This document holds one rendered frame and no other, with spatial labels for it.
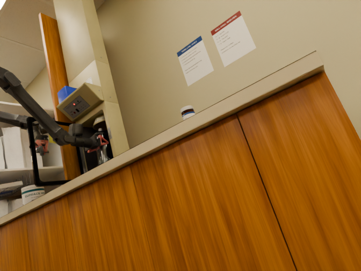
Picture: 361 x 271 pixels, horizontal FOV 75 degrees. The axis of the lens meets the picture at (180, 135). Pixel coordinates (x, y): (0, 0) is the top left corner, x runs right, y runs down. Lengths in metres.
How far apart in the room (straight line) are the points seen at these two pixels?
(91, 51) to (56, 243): 1.14
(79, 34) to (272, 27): 1.26
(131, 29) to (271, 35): 1.17
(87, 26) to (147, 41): 0.46
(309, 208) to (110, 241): 0.73
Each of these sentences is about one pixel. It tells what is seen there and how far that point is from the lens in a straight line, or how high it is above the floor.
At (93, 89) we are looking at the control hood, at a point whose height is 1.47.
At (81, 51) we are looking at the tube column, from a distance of 1.82.
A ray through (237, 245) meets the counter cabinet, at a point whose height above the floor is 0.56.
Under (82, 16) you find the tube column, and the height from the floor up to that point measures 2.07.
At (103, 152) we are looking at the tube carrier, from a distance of 1.48.
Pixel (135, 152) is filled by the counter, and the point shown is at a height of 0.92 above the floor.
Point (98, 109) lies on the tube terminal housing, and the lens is 1.55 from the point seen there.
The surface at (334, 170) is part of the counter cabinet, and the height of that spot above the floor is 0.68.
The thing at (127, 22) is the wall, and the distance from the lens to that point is 2.26.
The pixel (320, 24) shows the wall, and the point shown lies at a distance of 1.47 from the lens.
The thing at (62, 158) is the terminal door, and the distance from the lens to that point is 1.55.
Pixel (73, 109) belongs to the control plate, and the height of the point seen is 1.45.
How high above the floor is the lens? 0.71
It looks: 15 degrees up
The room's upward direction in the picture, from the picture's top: 17 degrees counter-clockwise
